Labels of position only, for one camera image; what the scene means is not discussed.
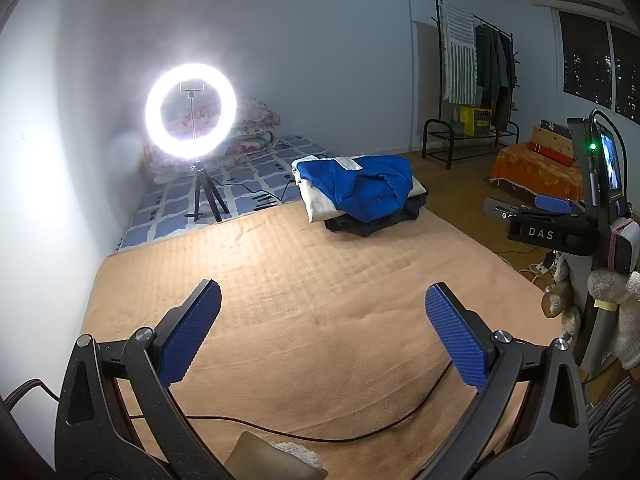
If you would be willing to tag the yellow crate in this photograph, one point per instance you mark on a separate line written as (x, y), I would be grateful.
(472, 120)

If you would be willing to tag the cream and blue jacket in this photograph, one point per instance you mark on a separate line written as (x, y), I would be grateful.
(360, 185)

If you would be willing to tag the orange floral cloth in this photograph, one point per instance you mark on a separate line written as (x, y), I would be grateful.
(535, 172)

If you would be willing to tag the red box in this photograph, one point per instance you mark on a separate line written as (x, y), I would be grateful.
(552, 156)

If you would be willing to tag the striped towel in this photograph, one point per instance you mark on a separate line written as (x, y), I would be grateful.
(460, 60)

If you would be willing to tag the tan blanket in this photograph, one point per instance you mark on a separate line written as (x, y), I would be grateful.
(310, 285)

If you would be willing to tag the dark folded clothes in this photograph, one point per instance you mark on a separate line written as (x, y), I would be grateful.
(370, 227)

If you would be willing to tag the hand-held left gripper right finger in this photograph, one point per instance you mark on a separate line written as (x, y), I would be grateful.
(460, 340)

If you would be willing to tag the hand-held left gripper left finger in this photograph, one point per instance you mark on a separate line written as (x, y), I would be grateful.
(192, 330)

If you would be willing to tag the hanging dark clothes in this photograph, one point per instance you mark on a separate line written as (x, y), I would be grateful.
(492, 70)

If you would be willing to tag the beige flat object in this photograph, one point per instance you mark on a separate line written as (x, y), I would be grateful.
(250, 455)

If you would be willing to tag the white power strip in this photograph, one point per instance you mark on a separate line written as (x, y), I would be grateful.
(540, 267)

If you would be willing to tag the window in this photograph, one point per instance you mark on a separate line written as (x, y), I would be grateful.
(582, 60)

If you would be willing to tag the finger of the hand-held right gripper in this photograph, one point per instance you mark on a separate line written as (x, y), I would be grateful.
(500, 208)
(552, 203)

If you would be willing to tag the black clothes rack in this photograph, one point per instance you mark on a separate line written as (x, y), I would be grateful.
(440, 110)

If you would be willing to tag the grey ribbed cloth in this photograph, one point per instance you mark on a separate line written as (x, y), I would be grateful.
(615, 420)

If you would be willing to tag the blue patterned bed sheet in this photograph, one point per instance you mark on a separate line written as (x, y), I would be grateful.
(165, 215)

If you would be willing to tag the cardboard box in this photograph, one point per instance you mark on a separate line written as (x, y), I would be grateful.
(550, 140)

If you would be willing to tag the folded floral quilts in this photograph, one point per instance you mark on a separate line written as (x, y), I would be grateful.
(255, 130)

